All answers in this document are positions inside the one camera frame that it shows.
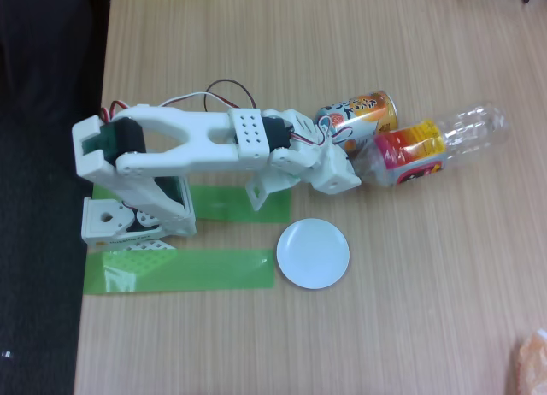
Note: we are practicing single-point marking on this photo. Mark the long green tape strip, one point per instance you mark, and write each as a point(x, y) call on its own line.
point(205, 271)

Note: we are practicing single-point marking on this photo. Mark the short green tape strip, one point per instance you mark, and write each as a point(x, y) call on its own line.
point(218, 207)

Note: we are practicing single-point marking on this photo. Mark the orange plastic bag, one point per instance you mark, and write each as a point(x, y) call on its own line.
point(532, 365)

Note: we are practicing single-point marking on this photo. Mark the small white round plate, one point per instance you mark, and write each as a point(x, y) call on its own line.
point(313, 253)

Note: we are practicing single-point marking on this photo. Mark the blue orange aluminium bottle can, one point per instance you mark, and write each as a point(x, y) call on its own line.
point(363, 115)

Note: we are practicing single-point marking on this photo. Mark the clear plastic bottle pink-yellow label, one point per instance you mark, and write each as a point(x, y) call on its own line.
point(414, 151)

